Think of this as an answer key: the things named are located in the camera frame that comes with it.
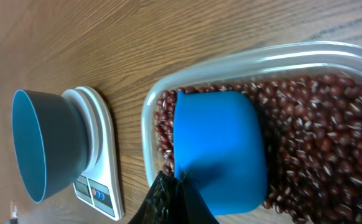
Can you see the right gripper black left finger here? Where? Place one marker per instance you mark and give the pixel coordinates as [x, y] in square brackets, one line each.
[159, 202]

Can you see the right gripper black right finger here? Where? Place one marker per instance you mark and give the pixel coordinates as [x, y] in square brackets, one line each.
[190, 206]

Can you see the blue plastic measuring scoop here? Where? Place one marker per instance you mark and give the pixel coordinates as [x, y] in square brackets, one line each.
[219, 146]

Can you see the white digital kitchen scale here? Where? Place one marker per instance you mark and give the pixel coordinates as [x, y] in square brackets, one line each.
[98, 186]

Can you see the teal blue bowl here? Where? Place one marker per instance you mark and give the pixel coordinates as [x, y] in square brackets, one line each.
[50, 142]

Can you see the red adzuki beans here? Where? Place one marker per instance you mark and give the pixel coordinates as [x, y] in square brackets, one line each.
[312, 129]

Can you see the clear plastic container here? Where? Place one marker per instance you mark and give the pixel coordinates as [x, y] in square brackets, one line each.
[308, 59]

